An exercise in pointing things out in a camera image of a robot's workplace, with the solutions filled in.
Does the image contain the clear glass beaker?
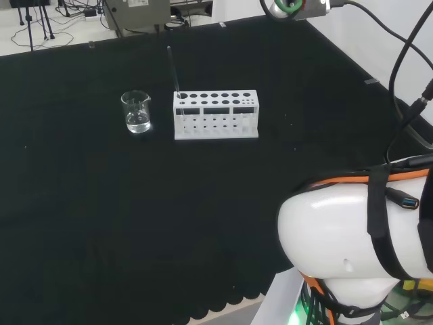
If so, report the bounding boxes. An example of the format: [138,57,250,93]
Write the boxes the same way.
[120,89,152,134]

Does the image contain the thin black floor cable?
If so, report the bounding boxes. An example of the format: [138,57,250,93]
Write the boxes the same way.
[9,0,104,48]

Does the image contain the black table cloth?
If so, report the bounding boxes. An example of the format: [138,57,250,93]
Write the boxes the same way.
[0,14,433,322]

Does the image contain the black round ring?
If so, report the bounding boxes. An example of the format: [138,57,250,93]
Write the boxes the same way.
[163,20,186,33]

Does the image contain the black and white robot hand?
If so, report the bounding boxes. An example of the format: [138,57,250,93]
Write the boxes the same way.
[259,0,305,21]

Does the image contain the grey equipment case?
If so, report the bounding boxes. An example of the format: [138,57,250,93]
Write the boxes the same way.
[102,0,173,37]

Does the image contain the clear glass rod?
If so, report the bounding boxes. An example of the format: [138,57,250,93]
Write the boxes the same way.
[166,45,186,122]

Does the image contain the black tripod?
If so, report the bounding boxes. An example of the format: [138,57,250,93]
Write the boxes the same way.
[17,0,56,52]

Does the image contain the black cable with plug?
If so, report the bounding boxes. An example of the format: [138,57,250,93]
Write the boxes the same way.
[384,0,433,167]

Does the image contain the yellow stop button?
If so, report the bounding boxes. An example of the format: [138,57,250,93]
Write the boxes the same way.
[401,279,433,299]

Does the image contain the white test tube rack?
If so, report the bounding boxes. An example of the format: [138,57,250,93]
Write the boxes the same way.
[173,89,260,141]

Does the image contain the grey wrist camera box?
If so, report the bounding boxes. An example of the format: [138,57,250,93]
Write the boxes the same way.
[294,0,332,22]

